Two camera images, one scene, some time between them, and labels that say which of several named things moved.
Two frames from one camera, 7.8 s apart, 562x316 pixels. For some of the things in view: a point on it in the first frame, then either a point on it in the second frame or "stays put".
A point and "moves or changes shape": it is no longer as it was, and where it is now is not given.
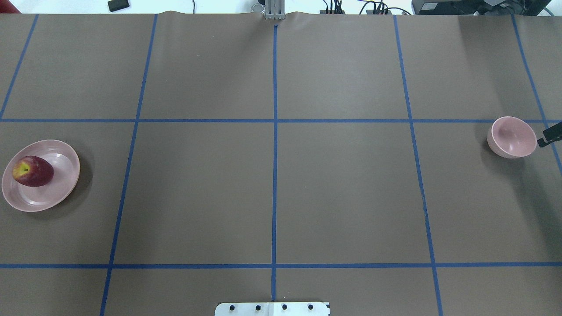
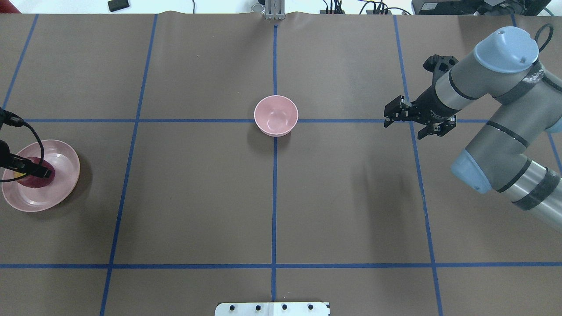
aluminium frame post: (275, 9) stays put
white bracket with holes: (273, 309) stays put
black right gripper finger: (551, 134) -> (426, 109)
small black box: (116, 5) stays put
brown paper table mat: (266, 156) stays put
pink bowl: (511, 137) moves or changes shape
